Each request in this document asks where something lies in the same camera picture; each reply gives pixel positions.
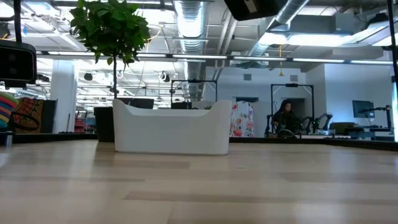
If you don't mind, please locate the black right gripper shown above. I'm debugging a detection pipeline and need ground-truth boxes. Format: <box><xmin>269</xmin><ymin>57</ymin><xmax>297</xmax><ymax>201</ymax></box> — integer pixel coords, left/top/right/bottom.
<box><xmin>223</xmin><ymin>0</ymin><xmax>289</xmax><ymax>22</ymax></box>

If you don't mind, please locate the white plastic basket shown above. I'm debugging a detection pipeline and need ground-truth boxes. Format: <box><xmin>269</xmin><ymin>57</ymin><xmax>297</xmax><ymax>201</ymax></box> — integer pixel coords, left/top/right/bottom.
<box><xmin>112</xmin><ymin>98</ymin><xmax>233</xmax><ymax>156</ymax></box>

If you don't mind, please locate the long linear ceiling light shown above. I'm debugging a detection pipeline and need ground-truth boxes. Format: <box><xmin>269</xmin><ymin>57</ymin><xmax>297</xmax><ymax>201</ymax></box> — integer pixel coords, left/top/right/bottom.
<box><xmin>37</xmin><ymin>51</ymin><xmax>394</xmax><ymax>65</ymax></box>

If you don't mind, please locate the floral print cloth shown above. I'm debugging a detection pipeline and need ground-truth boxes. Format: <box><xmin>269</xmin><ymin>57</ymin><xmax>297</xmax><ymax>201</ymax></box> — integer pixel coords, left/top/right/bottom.
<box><xmin>229</xmin><ymin>100</ymin><xmax>255</xmax><ymax>138</ymax></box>

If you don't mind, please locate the seated person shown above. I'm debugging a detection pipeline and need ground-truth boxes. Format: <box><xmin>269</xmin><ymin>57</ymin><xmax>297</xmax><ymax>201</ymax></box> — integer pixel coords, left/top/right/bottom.
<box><xmin>266</xmin><ymin>100</ymin><xmax>301</xmax><ymax>138</ymax></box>

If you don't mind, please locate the green leafy plant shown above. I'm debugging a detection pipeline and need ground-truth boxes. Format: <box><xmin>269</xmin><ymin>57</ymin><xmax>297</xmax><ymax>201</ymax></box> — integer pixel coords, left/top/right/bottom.
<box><xmin>69</xmin><ymin>0</ymin><xmax>151</xmax><ymax>108</ymax></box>

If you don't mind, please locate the black plant pot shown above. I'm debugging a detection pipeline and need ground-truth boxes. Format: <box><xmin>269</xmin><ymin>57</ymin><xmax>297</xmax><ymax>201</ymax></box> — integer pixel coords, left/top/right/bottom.
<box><xmin>93</xmin><ymin>106</ymin><xmax>115</xmax><ymax>144</ymax></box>

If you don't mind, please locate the white pillar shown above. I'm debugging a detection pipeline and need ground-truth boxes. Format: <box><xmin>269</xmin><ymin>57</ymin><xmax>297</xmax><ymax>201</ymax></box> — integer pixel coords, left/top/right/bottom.
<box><xmin>49</xmin><ymin>58</ymin><xmax>78</xmax><ymax>134</ymax></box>

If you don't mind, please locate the brown patterned cloth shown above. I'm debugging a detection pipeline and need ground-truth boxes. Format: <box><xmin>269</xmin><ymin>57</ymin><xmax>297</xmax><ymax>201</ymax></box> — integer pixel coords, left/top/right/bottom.
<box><xmin>12</xmin><ymin>98</ymin><xmax>57</xmax><ymax>134</ymax></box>

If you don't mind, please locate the rainbow striped stack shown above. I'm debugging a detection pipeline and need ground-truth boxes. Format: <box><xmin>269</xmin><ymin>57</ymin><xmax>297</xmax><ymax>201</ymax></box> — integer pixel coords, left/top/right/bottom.
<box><xmin>0</xmin><ymin>91</ymin><xmax>20</xmax><ymax>129</ymax></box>

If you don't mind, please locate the smooth silver ventilation duct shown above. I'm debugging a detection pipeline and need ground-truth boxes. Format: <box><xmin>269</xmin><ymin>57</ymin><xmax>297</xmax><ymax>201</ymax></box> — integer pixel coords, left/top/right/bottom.
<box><xmin>248</xmin><ymin>0</ymin><xmax>312</xmax><ymax>62</ymax></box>

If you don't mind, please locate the ribbed silver ventilation duct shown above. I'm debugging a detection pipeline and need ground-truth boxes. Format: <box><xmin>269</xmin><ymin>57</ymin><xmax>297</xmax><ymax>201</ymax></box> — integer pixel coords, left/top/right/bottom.
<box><xmin>173</xmin><ymin>0</ymin><xmax>208</xmax><ymax>102</ymax></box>

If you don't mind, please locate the black rectangular frame stand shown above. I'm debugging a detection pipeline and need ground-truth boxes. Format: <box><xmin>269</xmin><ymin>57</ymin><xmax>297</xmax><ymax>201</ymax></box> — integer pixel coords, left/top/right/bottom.
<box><xmin>271</xmin><ymin>83</ymin><xmax>315</xmax><ymax>130</ymax></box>

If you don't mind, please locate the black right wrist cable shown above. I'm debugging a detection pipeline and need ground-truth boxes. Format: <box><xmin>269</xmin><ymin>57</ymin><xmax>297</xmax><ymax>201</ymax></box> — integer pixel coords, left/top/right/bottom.
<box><xmin>386</xmin><ymin>0</ymin><xmax>398</xmax><ymax>83</ymax></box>

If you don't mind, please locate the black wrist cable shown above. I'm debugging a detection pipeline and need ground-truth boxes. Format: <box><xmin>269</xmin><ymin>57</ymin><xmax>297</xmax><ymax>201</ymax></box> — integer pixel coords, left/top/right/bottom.
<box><xmin>13</xmin><ymin>0</ymin><xmax>22</xmax><ymax>43</ymax></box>
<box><xmin>386</xmin><ymin>0</ymin><xmax>398</xmax><ymax>83</ymax></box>

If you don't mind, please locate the dark wall monitor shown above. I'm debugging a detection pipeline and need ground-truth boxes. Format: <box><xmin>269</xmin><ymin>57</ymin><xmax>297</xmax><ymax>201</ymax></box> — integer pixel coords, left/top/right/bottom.
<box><xmin>352</xmin><ymin>100</ymin><xmax>376</xmax><ymax>119</ymax></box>

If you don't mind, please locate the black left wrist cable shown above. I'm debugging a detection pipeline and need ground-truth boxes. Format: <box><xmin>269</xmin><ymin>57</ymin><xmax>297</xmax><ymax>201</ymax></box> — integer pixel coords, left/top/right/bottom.
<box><xmin>13</xmin><ymin>0</ymin><xmax>22</xmax><ymax>43</ymax></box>

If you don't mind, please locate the black aluminium table frame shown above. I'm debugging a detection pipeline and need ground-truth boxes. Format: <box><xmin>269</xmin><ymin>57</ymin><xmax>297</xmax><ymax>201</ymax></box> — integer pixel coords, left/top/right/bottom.
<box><xmin>0</xmin><ymin>133</ymin><xmax>398</xmax><ymax>152</ymax></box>

